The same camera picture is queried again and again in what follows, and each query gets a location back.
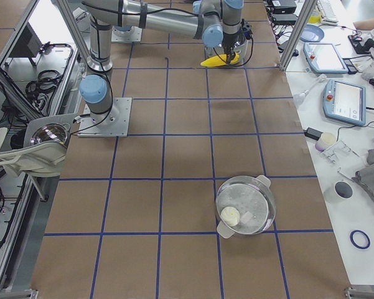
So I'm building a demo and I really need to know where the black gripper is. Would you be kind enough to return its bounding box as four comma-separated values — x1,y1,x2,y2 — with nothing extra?
222,31,241,65

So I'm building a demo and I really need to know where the yellow corn cob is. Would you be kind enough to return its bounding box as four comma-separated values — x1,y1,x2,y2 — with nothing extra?
200,54,240,68

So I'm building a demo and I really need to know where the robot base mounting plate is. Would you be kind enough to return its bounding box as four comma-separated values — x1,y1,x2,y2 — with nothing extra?
77,97,132,138

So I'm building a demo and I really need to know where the glass pot lid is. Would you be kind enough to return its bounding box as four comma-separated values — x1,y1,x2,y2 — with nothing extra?
216,176,272,235

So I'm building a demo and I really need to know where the white electric cooking pot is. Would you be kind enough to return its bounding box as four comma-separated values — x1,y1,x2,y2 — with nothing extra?
215,174,277,240

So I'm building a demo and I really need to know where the blue plate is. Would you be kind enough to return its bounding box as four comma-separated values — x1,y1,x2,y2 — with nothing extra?
300,24,325,42

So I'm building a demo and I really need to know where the upper teach pendant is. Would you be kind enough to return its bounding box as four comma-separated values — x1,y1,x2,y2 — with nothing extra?
303,42,348,74

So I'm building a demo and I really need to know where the teach pendant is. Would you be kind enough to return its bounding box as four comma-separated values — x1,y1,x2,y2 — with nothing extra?
322,79,366,126
303,42,348,74

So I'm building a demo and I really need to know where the lower teach pendant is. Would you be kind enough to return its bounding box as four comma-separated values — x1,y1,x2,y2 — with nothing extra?
322,79,366,126

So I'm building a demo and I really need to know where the white paper cup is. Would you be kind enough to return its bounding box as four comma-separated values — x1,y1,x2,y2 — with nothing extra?
324,181,353,203

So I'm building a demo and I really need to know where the brown paper table cover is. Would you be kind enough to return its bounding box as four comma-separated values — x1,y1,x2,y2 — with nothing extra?
0,0,358,299

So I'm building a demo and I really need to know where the aluminium frame post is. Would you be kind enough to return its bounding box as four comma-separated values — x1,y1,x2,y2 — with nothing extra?
279,0,317,71

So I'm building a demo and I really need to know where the blue tape ring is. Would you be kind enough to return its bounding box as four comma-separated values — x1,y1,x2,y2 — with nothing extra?
350,229,371,250

